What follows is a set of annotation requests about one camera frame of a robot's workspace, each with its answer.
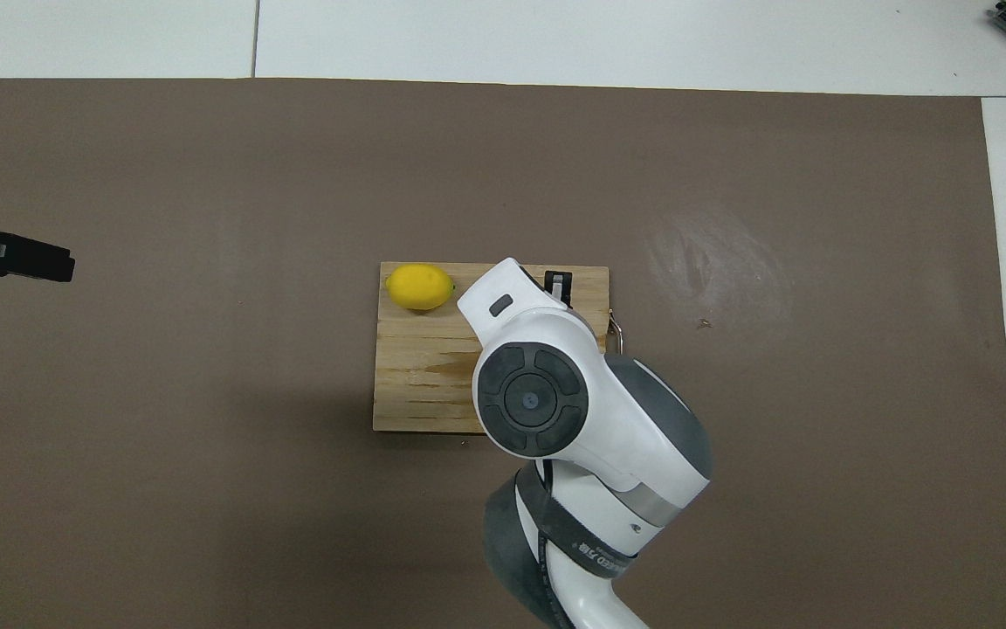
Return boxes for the brown table mat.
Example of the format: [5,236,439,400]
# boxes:
[0,77,1006,629]

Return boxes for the wooden cutting board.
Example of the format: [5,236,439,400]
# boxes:
[372,262,626,436]

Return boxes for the yellow lemon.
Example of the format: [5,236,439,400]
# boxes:
[385,263,457,312]

